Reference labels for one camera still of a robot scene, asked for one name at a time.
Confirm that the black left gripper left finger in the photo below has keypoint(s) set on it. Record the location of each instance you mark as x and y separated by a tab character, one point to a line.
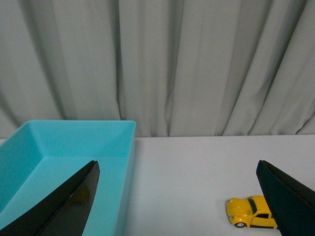
64	212

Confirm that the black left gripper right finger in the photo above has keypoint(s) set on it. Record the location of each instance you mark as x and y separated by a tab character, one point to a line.
291	203

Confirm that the yellow beetle toy car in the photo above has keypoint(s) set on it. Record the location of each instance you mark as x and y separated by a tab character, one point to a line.
250	212

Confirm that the turquoise plastic storage box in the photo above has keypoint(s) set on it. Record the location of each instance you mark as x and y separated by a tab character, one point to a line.
43	154

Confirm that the grey pleated curtain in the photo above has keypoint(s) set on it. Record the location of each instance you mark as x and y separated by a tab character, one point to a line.
175	67

